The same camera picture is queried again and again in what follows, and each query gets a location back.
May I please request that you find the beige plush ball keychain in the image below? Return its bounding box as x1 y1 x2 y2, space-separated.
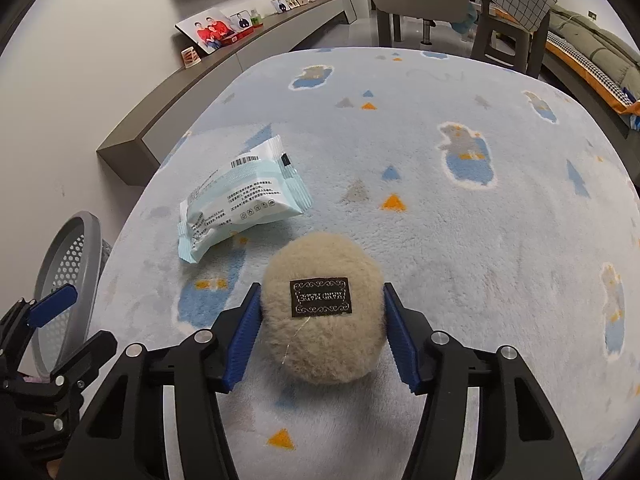
260 232 386 385

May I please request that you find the grey perforated trash basket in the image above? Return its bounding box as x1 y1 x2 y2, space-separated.
32 211 112 377

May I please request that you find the light blue wipes packet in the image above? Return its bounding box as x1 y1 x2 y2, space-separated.
178 136 312 263

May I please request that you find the long floating tv cabinet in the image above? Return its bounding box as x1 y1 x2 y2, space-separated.
96 0 344 186

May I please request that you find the light blue patterned table cover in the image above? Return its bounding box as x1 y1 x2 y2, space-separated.
91 48 639 479

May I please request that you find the red striped paper cup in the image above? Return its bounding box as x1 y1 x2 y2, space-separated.
180 47 201 70

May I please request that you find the red flat box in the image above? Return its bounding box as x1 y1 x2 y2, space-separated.
220 27 255 46

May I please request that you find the green small bottle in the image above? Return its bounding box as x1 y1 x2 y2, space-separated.
250 9 262 28

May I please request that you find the green quilted sofa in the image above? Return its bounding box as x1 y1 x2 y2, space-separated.
546 6 640 131

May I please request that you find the checkered cloth covered table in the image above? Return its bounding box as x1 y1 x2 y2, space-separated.
344 0 559 79

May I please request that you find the family photo frame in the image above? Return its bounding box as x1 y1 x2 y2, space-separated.
175 6 235 54

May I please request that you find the small photo frame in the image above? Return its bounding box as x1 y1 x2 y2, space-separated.
230 10 253 32

